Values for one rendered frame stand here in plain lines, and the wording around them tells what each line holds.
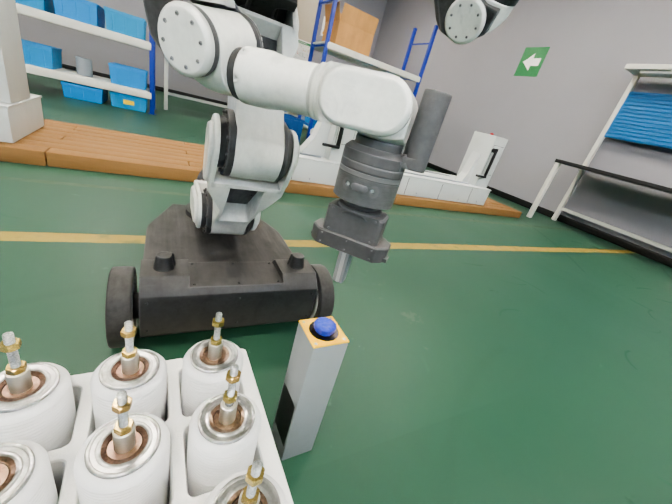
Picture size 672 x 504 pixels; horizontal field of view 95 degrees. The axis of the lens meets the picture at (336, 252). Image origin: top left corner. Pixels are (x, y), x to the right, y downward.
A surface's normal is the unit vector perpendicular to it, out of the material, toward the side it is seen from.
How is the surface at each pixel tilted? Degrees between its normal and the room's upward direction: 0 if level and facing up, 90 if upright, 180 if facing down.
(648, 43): 90
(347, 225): 90
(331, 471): 0
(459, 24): 120
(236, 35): 63
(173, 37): 101
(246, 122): 56
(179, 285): 45
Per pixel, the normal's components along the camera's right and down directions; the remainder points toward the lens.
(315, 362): 0.44, 0.48
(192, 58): -0.33, 0.51
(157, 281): 0.48, -0.27
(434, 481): 0.25, -0.88
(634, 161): -0.87, -0.01
